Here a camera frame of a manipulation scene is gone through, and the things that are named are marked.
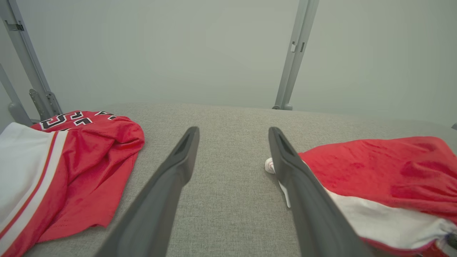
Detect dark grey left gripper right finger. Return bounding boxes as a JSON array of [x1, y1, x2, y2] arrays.
[[268, 127, 372, 257]]

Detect red shorts with white stripes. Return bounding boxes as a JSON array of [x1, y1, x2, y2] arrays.
[[265, 136, 457, 257]]

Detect grey metal partition post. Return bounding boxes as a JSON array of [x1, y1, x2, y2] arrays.
[[272, 0, 320, 110], [0, 0, 63, 122]]

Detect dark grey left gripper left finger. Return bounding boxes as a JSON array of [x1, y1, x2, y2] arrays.
[[95, 126, 200, 257]]

